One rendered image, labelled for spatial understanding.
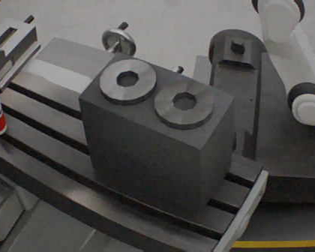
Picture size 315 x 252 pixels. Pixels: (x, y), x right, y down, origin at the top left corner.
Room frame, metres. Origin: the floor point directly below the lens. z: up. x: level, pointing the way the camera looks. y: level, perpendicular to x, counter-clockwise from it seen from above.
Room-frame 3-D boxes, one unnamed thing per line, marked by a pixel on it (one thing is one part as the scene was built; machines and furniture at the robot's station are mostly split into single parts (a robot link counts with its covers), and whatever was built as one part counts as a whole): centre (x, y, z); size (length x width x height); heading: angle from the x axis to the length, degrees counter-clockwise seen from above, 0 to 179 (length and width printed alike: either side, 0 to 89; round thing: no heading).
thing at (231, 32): (1.39, -0.27, 0.50); 0.20 x 0.05 x 0.20; 76
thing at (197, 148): (0.69, 0.00, 1.02); 0.22 x 0.12 x 0.20; 56
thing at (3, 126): (0.82, 0.34, 0.97); 0.04 x 0.04 x 0.11
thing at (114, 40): (1.32, 0.11, 0.62); 0.16 x 0.12 x 0.12; 147
